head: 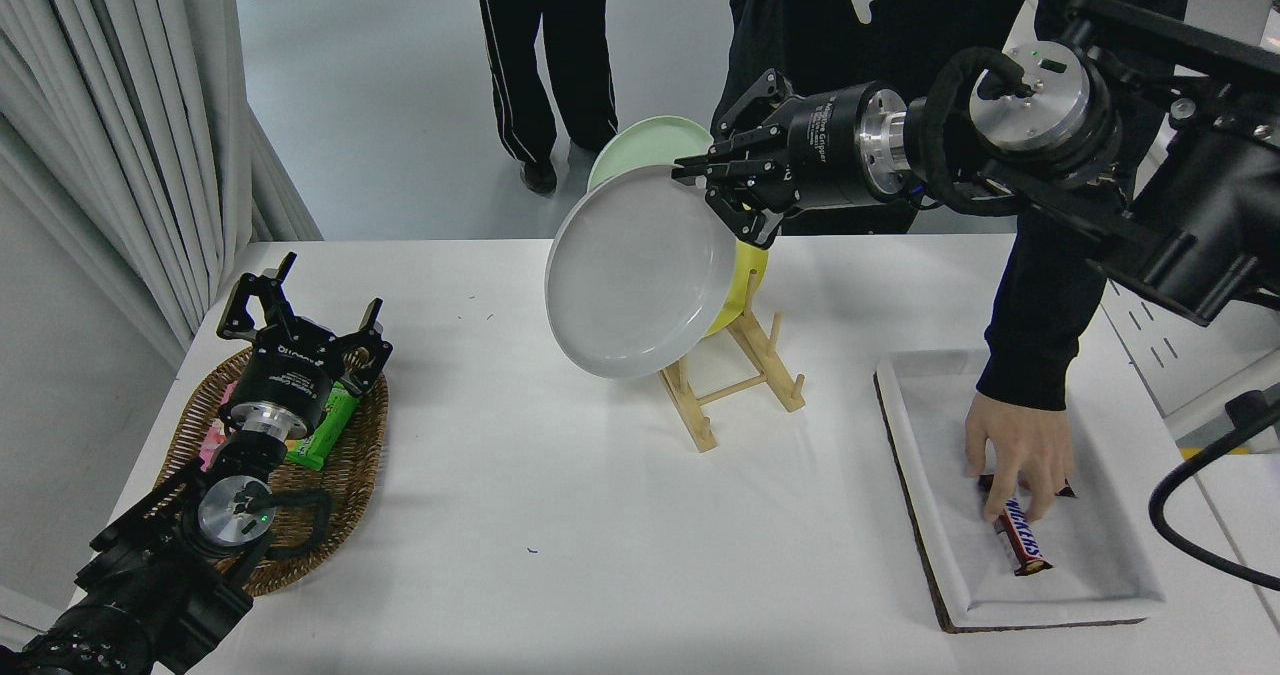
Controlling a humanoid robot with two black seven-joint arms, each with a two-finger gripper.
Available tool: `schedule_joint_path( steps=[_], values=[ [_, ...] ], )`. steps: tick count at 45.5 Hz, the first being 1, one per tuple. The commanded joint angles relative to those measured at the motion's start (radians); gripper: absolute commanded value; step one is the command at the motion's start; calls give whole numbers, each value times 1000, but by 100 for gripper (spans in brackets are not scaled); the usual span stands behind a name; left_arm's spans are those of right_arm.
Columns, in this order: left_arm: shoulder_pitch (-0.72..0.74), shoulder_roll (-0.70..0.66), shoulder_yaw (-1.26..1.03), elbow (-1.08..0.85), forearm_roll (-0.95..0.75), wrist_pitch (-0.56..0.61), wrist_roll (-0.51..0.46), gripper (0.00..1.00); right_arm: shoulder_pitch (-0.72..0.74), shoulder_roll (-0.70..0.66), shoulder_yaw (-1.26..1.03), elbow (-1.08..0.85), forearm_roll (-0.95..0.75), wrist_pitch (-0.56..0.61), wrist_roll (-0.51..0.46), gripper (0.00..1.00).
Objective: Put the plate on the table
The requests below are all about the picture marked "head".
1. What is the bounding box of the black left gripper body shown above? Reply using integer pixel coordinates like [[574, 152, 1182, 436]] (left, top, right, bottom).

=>
[[232, 320, 342, 429]]

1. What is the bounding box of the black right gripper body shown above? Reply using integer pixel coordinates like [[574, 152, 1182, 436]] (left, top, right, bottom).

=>
[[785, 82, 887, 212]]

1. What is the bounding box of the brown wicker basket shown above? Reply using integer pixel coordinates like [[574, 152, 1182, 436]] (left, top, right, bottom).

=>
[[155, 343, 391, 598]]

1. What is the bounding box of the green snack bar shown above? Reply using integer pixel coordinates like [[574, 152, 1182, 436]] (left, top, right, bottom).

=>
[[285, 380, 361, 472]]

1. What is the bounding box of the long black robot cable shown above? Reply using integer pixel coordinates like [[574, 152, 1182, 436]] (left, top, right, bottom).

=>
[[1148, 410, 1280, 592]]

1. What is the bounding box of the person's hand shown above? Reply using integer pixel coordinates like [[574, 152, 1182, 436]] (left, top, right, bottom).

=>
[[964, 392, 1077, 525]]

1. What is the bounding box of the white pleated curtain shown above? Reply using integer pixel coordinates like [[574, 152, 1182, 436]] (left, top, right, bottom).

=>
[[0, 0, 323, 371]]

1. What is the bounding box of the yellow plate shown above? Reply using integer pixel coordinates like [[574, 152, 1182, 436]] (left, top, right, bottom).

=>
[[705, 240, 771, 338]]

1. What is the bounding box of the pink snack packet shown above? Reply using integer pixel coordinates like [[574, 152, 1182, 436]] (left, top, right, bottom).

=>
[[200, 383, 241, 471]]

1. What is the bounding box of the white foam tray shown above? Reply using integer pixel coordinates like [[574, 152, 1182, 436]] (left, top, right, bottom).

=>
[[873, 350, 1166, 634]]

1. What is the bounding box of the person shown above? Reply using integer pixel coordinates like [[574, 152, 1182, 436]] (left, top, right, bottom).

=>
[[462, 0, 619, 196], [712, 0, 1199, 413]]

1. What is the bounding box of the white perforated desk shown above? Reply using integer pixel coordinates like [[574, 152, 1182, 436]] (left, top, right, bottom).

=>
[[1100, 0, 1280, 446]]

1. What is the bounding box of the grey plate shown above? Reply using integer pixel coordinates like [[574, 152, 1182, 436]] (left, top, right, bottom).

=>
[[544, 163, 741, 381]]

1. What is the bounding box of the pale green plate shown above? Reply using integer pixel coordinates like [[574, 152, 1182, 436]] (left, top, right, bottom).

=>
[[587, 115, 714, 194]]

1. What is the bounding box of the wooden plate rack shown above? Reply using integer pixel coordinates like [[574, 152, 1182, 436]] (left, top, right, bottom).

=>
[[658, 310, 807, 454]]

